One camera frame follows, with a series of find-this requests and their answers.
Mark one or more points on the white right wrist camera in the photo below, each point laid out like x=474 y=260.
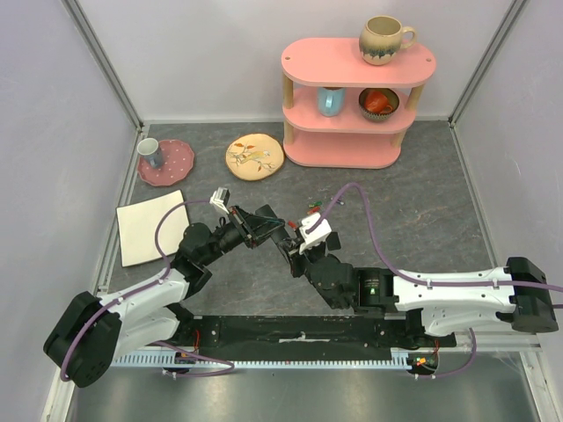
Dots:
x=312 y=237

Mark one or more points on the light blue mug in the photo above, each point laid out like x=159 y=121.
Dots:
x=330 y=100

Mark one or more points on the dark patterned bowl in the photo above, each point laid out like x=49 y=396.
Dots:
x=375 y=117

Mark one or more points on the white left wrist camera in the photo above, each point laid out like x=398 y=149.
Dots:
x=219 y=200

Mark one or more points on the black battery cover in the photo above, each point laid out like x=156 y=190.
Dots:
x=332 y=242

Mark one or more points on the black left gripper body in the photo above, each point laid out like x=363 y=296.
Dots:
x=249 y=233

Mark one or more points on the orange cup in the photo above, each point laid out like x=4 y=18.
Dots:
x=377 y=102

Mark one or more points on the beige ceramic mug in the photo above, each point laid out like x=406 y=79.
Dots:
x=382 y=38

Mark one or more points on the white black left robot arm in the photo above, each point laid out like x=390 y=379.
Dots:
x=94 y=331

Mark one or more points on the grey blue cup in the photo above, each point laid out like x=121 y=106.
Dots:
x=149 y=149

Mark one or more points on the cream bird plate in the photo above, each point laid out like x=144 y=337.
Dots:
x=254 y=157

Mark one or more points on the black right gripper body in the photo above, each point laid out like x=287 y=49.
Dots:
x=298 y=258

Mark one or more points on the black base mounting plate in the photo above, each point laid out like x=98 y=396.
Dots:
x=301 y=338

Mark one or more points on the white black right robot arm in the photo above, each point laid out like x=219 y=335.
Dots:
x=437 y=304

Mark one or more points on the pink dotted plate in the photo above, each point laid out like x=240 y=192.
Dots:
x=178 y=162

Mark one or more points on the pink three-tier shelf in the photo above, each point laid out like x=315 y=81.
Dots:
x=347 y=140

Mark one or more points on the white square plate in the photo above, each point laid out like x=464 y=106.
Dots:
x=138 y=224

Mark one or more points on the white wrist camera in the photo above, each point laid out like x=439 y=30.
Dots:
x=219 y=200
x=312 y=237

